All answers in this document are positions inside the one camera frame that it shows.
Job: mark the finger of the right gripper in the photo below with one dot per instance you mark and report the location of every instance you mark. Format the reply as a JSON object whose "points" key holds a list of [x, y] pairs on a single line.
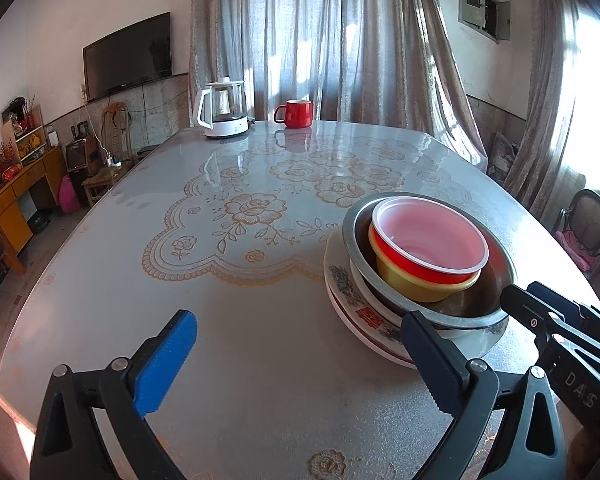
{"points": [[579, 316]]}

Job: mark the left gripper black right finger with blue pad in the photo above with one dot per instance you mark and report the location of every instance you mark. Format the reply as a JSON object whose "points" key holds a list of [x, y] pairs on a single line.
{"points": [[529, 443]]}

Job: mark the orange wooden desk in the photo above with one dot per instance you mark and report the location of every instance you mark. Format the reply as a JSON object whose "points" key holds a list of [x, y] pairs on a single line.
{"points": [[40, 181]]}

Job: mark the black wall television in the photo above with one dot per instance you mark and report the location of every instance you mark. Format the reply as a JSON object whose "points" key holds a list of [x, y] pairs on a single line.
{"points": [[131, 56]]}

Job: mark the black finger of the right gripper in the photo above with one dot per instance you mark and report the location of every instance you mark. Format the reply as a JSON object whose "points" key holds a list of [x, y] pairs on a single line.
{"points": [[532, 313]]}

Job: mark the person's right hand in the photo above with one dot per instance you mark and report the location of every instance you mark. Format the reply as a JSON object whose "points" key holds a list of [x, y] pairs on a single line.
{"points": [[583, 453]]}

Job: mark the side window curtain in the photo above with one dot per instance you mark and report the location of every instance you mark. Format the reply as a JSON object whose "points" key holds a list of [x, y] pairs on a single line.
{"points": [[552, 100]]}

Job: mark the wooden desktop shelf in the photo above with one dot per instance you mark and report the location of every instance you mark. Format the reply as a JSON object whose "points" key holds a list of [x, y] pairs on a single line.
{"points": [[27, 139]]}

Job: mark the yellow plastic bowl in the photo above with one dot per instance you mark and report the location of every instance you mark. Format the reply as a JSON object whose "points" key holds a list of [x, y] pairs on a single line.
{"points": [[409, 285]]}

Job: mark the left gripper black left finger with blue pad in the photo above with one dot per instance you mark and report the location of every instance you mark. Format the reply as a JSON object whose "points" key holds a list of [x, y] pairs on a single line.
{"points": [[68, 443]]}

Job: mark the white electric kettle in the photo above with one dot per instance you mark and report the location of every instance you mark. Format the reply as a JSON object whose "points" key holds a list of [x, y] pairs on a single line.
{"points": [[220, 109]]}

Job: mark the pink plastic bag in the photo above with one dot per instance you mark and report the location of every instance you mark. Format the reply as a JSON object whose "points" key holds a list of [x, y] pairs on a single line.
{"points": [[68, 201]]}

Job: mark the red white plastic bowl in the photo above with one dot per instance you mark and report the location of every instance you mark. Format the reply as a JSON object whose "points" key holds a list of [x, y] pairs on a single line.
{"points": [[429, 240]]}

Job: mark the dark chair pink cushion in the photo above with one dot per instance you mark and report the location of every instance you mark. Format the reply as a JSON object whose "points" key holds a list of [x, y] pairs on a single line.
{"points": [[577, 230]]}

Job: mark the wooden chair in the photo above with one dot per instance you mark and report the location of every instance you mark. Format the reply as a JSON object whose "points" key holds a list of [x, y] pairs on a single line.
{"points": [[116, 149]]}

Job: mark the wall electrical box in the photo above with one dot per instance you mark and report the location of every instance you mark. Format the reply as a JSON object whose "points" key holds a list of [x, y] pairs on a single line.
{"points": [[490, 18]]}

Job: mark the red mug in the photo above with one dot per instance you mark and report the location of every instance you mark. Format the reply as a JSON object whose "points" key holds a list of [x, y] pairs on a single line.
{"points": [[294, 114]]}

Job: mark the floral ceramic plate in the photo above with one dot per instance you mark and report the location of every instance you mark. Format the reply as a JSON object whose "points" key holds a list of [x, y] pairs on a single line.
{"points": [[375, 325]]}

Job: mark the grey window curtain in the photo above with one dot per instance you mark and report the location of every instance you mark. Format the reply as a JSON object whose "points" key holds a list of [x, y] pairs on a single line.
{"points": [[377, 62]]}

